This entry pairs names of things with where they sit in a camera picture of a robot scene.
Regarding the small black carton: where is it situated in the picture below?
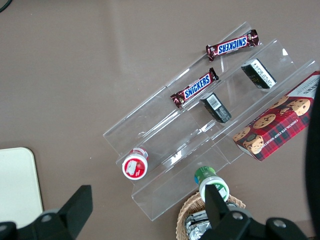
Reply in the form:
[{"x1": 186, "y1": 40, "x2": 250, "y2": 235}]
[
  {"x1": 240, "y1": 58, "x2": 278, "y2": 90},
  {"x1": 199, "y1": 92, "x2": 233, "y2": 124}
]

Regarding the Snickers chocolate bar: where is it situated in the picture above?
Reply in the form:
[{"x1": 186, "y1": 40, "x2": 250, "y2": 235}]
[
  {"x1": 170, "y1": 67, "x2": 220, "y2": 109},
  {"x1": 205, "y1": 29, "x2": 260, "y2": 62}
]

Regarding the green lidded yogurt cup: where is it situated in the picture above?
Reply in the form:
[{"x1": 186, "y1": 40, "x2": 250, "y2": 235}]
[{"x1": 193, "y1": 165, "x2": 230, "y2": 204}]

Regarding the stack of foil containers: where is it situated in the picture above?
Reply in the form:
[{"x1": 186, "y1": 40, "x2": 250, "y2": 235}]
[{"x1": 184, "y1": 209, "x2": 213, "y2": 240}]

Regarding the red lidded yogurt cup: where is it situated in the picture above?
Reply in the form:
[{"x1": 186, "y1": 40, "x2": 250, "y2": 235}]
[{"x1": 121, "y1": 147, "x2": 150, "y2": 181}]

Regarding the oval tan wicker basket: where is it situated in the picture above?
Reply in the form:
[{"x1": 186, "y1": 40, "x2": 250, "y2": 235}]
[{"x1": 176, "y1": 191, "x2": 247, "y2": 240}]

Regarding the clear acrylic stepped shelf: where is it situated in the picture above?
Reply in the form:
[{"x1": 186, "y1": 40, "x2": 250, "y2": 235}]
[{"x1": 102, "y1": 21, "x2": 320, "y2": 222}]

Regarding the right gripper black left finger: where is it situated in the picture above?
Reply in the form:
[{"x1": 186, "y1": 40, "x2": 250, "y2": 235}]
[{"x1": 18, "y1": 184, "x2": 94, "y2": 240}]

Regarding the black table edge cable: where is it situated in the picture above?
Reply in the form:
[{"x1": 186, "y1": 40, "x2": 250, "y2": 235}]
[{"x1": 0, "y1": 0, "x2": 12, "y2": 13}]

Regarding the red tartan cookie box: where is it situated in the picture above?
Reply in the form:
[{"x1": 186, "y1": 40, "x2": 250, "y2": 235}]
[{"x1": 232, "y1": 70, "x2": 320, "y2": 163}]

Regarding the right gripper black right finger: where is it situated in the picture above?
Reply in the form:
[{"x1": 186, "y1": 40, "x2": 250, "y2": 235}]
[{"x1": 197, "y1": 185, "x2": 266, "y2": 240}]

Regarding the cream plastic tray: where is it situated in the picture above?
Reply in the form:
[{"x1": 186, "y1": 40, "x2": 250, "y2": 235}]
[{"x1": 0, "y1": 147, "x2": 44, "y2": 230}]

